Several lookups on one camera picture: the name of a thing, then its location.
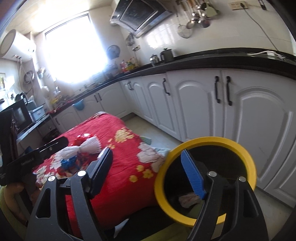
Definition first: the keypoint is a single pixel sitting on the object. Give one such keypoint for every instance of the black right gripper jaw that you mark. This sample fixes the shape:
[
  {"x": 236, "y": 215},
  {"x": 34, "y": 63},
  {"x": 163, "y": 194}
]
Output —
[{"x": 47, "y": 150}]

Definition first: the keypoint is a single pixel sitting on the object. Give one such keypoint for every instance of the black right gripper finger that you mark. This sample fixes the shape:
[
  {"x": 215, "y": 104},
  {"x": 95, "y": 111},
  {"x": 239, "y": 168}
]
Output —
[{"x": 49, "y": 218}]

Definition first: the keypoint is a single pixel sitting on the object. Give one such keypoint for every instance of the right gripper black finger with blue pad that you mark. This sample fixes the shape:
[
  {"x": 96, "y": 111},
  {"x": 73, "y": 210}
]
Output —
[{"x": 244, "y": 218}]

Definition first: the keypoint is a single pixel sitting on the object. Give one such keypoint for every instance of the green sleeved left forearm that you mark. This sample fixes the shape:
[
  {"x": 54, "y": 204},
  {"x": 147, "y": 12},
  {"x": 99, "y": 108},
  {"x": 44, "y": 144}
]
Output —
[{"x": 11, "y": 227}]

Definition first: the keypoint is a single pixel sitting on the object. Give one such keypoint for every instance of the trash inside bin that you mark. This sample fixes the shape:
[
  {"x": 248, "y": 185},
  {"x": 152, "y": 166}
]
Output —
[{"x": 190, "y": 199}]

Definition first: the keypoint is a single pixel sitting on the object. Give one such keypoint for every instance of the yellow rimmed black trash bin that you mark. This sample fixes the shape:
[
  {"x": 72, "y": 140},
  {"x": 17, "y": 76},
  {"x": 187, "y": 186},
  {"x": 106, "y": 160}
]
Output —
[{"x": 225, "y": 157}]

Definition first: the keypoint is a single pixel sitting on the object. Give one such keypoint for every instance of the black kitchen countertop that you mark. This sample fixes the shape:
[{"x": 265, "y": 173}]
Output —
[{"x": 230, "y": 58}]

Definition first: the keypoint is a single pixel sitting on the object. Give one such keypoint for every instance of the left hand with ring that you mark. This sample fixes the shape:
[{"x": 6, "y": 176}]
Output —
[{"x": 10, "y": 192}]

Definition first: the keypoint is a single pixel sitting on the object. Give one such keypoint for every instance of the blue plastic wrapper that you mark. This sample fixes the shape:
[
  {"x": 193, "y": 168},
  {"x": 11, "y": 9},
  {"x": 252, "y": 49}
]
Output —
[{"x": 69, "y": 163}]

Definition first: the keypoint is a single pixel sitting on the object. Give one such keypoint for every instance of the red candy wrapper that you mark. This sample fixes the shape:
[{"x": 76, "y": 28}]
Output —
[{"x": 81, "y": 139}]

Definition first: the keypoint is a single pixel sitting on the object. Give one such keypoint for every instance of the grey storage box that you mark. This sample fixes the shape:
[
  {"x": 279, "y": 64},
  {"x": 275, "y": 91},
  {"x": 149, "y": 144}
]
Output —
[{"x": 37, "y": 113}]

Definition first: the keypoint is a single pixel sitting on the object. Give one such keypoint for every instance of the black microwave oven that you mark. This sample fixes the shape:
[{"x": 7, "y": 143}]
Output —
[{"x": 21, "y": 115}]

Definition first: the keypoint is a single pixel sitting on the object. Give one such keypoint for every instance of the white foam fruit net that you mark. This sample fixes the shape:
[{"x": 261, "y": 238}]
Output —
[{"x": 91, "y": 146}]

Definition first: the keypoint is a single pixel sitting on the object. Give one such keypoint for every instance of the red floral tablecloth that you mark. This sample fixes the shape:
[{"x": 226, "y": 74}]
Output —
[{"x": 129, "y": 183}]

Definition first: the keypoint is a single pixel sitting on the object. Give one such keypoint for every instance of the blue hanging basin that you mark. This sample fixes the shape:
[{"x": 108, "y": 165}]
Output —
[{"x": 79, "y": 106}]

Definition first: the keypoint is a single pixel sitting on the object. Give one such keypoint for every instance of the white lower cabinets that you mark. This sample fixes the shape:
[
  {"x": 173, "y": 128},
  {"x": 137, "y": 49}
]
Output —
[{"x": 254, "y": 109}]

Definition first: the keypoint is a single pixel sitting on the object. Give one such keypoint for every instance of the white water heater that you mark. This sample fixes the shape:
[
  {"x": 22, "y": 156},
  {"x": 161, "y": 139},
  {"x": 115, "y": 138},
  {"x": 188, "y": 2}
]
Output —
[{"x": 16, "y": 46}]

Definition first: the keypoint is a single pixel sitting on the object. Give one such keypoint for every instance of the condiment bottles group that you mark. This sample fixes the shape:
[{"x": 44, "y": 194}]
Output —
[{"x": 127, "y": 66}]

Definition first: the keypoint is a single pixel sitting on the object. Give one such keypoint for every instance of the steel teapot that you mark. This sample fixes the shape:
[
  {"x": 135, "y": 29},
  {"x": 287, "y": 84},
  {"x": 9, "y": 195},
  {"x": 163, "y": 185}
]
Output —
[{"x": 154, "y": 59}]

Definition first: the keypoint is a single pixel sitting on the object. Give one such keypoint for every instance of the dark lidded pot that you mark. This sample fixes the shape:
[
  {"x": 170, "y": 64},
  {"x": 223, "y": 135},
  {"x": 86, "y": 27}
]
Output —
[{"x": 166, "y": 55}]

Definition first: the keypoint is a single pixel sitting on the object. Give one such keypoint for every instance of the black range hood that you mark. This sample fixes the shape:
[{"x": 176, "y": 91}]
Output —
[{"x": 139, "y": 16}]

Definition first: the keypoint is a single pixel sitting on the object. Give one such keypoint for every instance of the hanging metal ladles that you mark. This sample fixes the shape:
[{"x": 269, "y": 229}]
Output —
[{"x": 198, "y": 12}]

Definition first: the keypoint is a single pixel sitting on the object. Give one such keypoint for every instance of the small wall fan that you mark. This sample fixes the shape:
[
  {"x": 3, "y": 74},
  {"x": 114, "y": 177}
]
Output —
[{"x": 113, "y": 52}]

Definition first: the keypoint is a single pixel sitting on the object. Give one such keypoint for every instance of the wire skimmer strainer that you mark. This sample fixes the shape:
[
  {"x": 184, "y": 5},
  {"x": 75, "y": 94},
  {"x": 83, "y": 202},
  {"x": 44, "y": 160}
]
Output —
[{"x": 182, "y": 30}]

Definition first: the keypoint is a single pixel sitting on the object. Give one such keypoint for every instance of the wall power socket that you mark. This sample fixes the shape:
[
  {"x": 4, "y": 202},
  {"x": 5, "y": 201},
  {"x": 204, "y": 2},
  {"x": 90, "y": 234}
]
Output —
[{"x": 237, "y": 5}]

